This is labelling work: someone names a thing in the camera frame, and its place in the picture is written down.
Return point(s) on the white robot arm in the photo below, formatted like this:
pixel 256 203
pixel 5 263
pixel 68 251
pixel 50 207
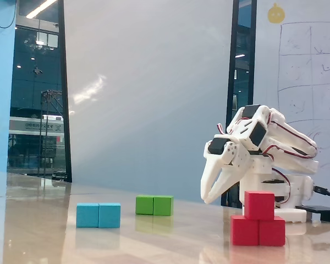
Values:
pixel 261 167

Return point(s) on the white moving gripper finger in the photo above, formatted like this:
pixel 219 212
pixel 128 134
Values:
pixel 229 154

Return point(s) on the small red cube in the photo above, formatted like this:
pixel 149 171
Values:
pixel 259 205

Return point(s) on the white fixed gripper finger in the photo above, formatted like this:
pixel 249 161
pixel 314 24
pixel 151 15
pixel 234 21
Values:
pixel 208 176

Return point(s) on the long green block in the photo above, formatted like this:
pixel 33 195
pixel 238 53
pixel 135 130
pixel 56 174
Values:
pixel 154 205

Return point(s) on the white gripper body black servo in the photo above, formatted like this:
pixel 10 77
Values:
pixel 215 162

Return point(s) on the long red block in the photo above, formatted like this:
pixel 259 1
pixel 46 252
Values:
pixel 244 232

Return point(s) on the whiteboard with pen drawings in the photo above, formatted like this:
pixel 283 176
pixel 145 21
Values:
pixel 305 68

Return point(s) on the round yellow sticker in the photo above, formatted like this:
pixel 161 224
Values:
pixel 275 13

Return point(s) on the long blue block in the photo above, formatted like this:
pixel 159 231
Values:
pixel 98 215

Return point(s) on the black window frame post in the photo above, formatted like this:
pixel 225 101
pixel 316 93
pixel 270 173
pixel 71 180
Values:
pixel 242 55
pixel 64 90

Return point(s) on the flat black power box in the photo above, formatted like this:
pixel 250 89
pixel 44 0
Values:
pixel 323 212

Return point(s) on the black metal scaffold tower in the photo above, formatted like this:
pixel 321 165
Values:
pixel 47 132

